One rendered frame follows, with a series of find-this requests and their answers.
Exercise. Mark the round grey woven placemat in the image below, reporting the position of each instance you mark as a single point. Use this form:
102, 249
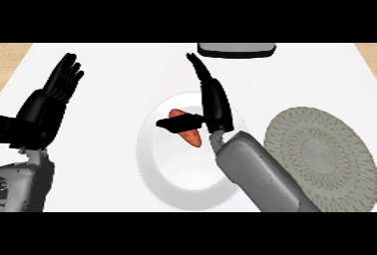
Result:
318, 159

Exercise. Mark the orange sweet potato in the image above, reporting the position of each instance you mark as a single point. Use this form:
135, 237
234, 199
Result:
191, 136

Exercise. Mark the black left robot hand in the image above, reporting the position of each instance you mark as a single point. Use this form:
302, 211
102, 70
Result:
44, 109

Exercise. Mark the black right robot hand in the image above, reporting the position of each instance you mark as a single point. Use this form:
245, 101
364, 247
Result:
216, 103

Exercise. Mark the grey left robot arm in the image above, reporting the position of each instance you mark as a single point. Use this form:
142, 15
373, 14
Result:
24, 181

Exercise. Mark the white oval plate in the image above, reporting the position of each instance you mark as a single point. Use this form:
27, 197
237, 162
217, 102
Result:
191, 166

